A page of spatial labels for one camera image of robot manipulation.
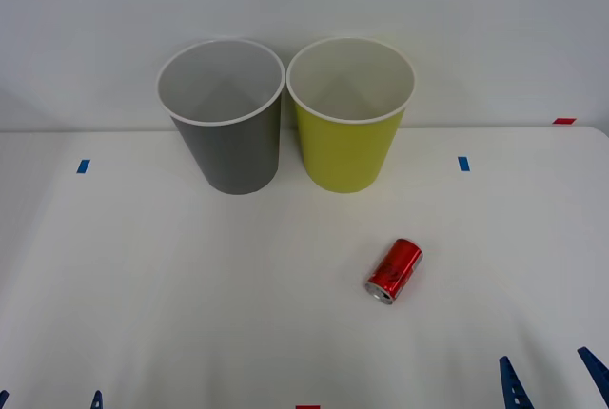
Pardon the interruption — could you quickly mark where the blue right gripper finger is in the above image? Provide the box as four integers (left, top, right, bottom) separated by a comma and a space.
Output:
577, 346, 609, 406
498, 356, 530, 409

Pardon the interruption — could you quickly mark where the red drink can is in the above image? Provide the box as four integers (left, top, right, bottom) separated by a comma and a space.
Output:
364, 237, 424, 307

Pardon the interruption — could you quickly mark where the grey plastic waste bin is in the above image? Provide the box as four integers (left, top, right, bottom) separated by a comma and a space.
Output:
155, 37, 286, 196

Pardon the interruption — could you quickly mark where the yellow-green plastic waste bin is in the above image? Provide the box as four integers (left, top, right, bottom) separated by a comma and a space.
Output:
285, 36, 417, 194

